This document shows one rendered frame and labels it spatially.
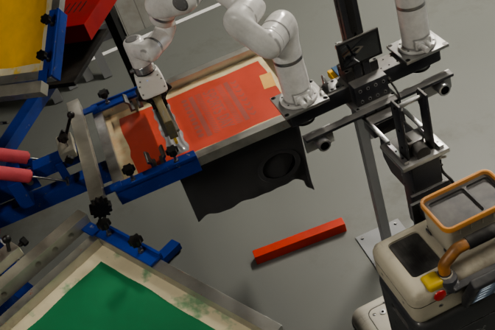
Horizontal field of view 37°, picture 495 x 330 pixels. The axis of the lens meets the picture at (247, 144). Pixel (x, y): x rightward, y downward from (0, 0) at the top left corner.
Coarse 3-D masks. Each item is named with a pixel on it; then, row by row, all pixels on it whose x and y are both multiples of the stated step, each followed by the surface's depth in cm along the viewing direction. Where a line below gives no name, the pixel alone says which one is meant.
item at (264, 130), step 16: (208, 64) 303; (224, 64) 303; (176, 80) 300; (192, 80) 302; (112, 112) 298; (96, 128) 288; (256, 128) 260; (272, 128) 259; (112, 144) 278; (224, 144) 257; (240, 144) 258; (112, 160) 268; (208, 160) 258; (112, 176) 261
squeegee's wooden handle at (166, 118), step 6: (156, 96) 269; (156, 102) 266; (162, 102) 265; (162, 108) 262; (162, 114) 259; (168, 114) 258; (162, 120) 259; (168, 120) 255; (168, 126) 256; (174, 126) 256; (168, 132) 257; (174, 132) 258
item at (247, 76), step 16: (256, 64) 299; (224, 80) 296; (240, 80) 293; (256, 80) 290; (176, 96) 297; (144, 112) 294; (176, 112) 288; (128, 128) 288; (144, 128) 285; (128, 144) 280
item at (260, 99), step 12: (252, 96) 282; (264, 96) 280; (264, 108) 274; (276, 108) 272; (252, 120) 270; (264, 120) 268; (192, 132) 275; (228, 132) 268; (240, 132) 266; (132, 144) 279; (144, 144) 277; (156, 144) 275; (192, 144) 269; (204, 144) 267; (132, 156) 273; (156, 156) 269; (168, 156) 267; (144, 168) 265
